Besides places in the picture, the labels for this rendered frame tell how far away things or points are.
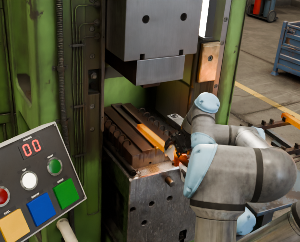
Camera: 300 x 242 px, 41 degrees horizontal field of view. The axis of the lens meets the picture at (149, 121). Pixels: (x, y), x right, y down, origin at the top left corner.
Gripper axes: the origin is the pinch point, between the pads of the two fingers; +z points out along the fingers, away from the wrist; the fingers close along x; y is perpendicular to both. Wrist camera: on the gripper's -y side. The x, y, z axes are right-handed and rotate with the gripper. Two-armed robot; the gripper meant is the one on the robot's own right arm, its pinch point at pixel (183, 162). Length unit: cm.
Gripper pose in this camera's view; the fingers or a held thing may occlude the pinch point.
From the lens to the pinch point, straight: 148.5
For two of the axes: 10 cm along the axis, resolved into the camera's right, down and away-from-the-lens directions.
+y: -0.4, 8.9, 4.5
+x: 8.7, -1.8, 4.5
